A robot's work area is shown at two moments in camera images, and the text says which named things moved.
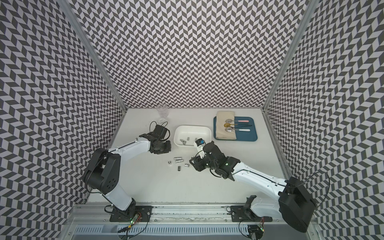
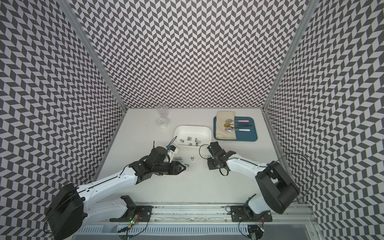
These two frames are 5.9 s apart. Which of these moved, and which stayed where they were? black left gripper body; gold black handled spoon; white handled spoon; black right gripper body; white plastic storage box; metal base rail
Moved: black left gripper body; black right gripper body
Stayed: metal base rail; white handled spoon; white plastic storage box; gold black handled spoon
